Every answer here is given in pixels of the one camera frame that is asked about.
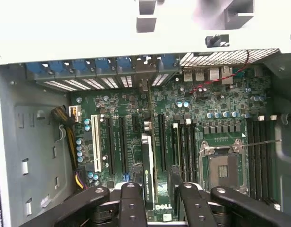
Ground CPU socket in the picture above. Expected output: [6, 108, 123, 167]
[197, 139, 249, 191]

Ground black RAM slot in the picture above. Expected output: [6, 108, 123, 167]
[254, 117, 261, 201]
[180, 118, 187, 184]
[268, 117, 277, 205]
[246, 117, 254, 201]
[261, 117, 269, 204]
[186, 118, 193, 184]
[192, 122, 199, 184]

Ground white PCI expansion slot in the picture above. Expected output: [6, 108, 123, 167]
[90, 114, 103, 173]

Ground thin socket locking lever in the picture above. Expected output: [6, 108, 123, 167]
[244, 139, 282, 148]

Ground green motherboard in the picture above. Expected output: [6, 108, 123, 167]
[68, 68, 282, 224]

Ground white power connector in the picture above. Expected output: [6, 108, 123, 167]
[68, 105, 82, 122]

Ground grey power supply unit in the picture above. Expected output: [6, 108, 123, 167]
[0, 68, 73, 227]

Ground open black PC case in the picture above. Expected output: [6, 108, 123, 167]
[0, 30, 291, 227]

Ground yellow and black power cable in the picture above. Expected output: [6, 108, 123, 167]
[50, 105, 86, 190]

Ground red and black wire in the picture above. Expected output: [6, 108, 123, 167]
[189, 49, 250, 94]

